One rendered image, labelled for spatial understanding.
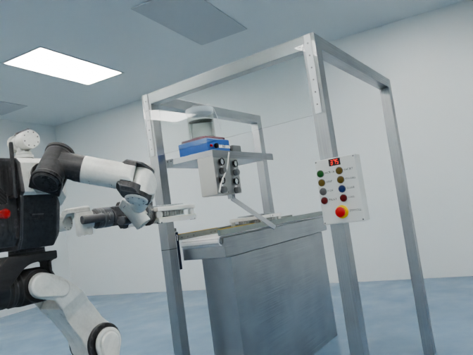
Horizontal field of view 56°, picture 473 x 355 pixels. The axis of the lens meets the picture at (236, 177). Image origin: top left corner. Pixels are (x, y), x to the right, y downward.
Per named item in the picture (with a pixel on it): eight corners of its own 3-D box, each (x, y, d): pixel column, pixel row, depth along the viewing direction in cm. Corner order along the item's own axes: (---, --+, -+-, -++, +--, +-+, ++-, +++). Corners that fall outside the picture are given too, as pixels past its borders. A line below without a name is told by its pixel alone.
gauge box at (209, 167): (218, 194, 222) (212, 155, 224) (201, 197, 228) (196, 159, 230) (242, 192, 241) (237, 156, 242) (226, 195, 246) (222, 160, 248)
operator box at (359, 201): (364, 220, 169) (354, 153, 171) (323, 225, 178) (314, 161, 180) (369, 219, 174) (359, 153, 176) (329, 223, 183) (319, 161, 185)
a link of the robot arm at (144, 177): (151, 194, 168) (164, 172, 152) (146, 218, 163) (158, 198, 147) (123, 186, 164) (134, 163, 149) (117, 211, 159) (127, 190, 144)
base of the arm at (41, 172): (72, 187, 139) (39, 167, 133) (51, 206, 145) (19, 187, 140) (85, 155, 150) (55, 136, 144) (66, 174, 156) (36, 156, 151)
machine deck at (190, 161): (212, 157, 224) (212, 149, 224) (158, 170, 245) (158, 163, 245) (273, 160, 275) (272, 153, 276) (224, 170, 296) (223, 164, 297)
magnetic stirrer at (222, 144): (210, 151, 228) (208, 134, 229) (179, 158, 240) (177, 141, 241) (232, 152, 245) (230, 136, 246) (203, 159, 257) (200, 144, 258)
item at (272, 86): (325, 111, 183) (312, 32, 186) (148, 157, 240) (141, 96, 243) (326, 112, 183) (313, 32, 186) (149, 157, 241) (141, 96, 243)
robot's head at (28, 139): (23, 153, 154) (21, 128, 154) (8, 158, 159) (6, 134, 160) (41, 154, 159) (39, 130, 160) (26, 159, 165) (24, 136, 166)
